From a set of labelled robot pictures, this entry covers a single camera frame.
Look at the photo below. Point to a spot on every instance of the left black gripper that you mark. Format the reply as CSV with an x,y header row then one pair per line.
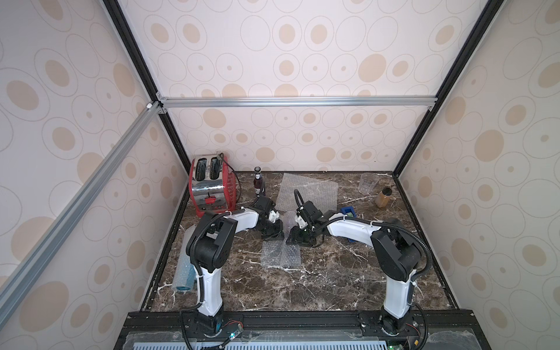
x,y
278,234

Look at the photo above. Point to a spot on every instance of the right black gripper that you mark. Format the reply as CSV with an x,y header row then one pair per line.
x,y
302,234

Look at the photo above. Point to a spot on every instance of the blue tape dispenser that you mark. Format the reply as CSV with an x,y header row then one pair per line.
x,y
349,211

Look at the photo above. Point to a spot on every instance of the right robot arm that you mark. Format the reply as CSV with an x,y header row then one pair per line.
x,y
402,256

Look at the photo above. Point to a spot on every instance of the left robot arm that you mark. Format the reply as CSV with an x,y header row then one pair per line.
x,y
212,240

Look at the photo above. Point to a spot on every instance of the stack of bubble wrap sheets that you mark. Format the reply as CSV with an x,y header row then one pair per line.
x,y
323,193

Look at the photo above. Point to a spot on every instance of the purple bottle rear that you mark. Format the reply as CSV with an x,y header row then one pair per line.
x,y
259,182

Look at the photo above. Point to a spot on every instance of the red and chrome toaster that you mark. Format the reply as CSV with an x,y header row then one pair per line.
x,y
212,184

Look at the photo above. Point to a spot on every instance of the clear drinking glass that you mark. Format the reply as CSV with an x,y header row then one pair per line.
x,y
367,183

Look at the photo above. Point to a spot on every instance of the brown spice jar black lid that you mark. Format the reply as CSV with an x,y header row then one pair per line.
x,y
384,197

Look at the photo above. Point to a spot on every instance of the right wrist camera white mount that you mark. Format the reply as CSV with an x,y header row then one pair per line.
x,y
301,222

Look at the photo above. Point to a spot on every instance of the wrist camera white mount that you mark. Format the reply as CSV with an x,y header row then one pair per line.
x,y
301,222
273,216

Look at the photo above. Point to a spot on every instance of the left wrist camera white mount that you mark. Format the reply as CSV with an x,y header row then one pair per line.
x,y
273,216

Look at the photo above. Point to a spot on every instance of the horizontal aluminium frame bar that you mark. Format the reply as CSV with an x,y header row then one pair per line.
x,y
313,101

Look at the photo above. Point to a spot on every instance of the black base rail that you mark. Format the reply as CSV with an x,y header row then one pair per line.
x,y
447,329

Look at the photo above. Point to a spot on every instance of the black left frame post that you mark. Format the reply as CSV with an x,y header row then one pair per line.
x,y
117,16

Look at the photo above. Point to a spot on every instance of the black frame post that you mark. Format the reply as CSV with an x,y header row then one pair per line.
x,y
117,16
472,42

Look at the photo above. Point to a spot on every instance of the diagonal aluminium frame bar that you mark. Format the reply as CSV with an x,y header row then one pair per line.
x,y
32,267

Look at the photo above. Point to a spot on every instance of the black right frame post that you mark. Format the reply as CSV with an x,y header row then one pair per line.
x,y
472,42

